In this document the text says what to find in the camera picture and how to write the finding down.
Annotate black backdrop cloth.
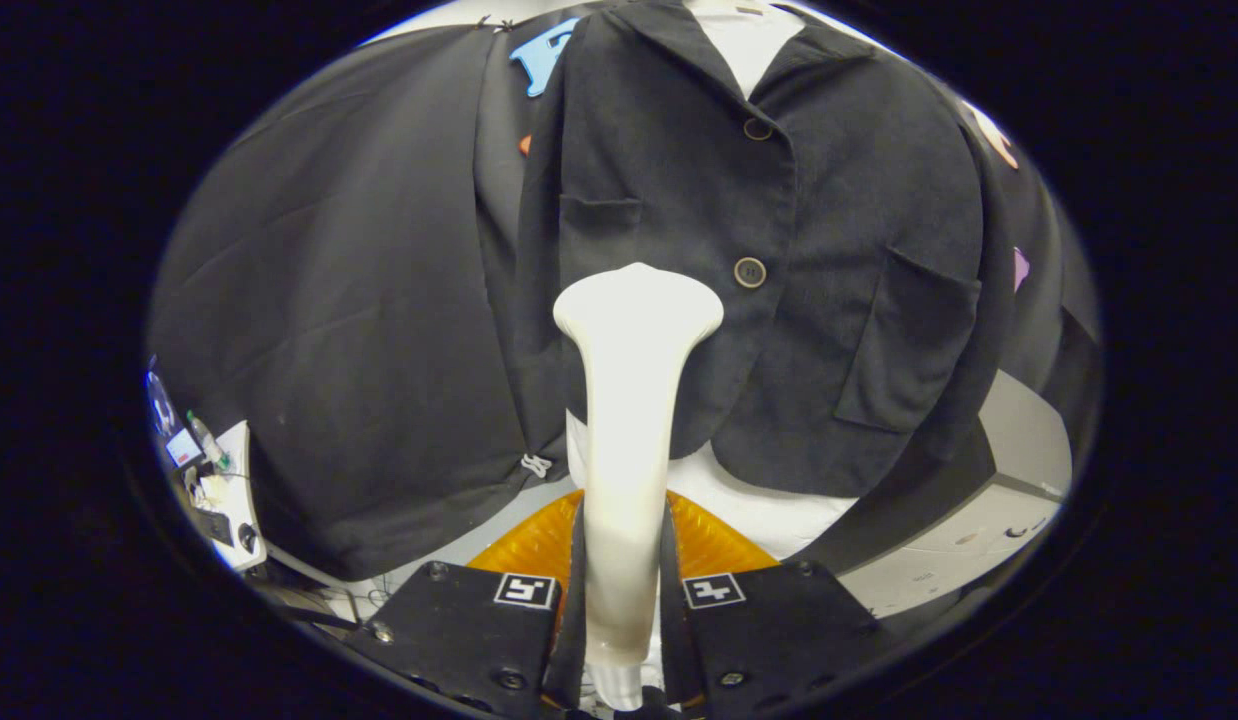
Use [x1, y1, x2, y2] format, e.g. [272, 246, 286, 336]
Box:
[144, 5, 1105, 581]

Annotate white garment steamer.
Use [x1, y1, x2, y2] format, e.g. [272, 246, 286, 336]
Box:
[552, 262, 726, 713]

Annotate grey cabinet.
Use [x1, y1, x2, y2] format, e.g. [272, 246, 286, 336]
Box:
[839, 370, 1075, 619]

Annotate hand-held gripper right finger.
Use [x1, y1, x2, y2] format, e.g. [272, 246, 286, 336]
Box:
[662, 490, 885, 716]

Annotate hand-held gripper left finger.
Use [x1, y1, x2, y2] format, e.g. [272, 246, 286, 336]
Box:
[364, 490, 587, 716]

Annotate black jacket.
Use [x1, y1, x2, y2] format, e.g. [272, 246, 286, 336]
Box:
[514, 0, 1015, 499]

